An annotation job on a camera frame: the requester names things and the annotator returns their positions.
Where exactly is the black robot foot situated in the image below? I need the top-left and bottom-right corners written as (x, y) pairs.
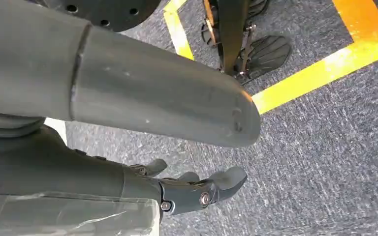
top-left (200, 0), bottom-right (222, 49)
top-left (241, 35), bottom-right (292, 86)

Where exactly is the yellow floor tape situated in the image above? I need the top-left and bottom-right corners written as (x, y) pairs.
top-left (162, 0), bottom-right (195, 61)
top-left (252, 0), bottom-right (378, 115)

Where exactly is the black robot leg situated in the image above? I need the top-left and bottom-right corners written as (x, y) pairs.
top-left (218, 0), bottom-right (252, 77)

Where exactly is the black perforated robot plate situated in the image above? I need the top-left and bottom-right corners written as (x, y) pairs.
top-left (29, 0), bottom-right (162, 32)

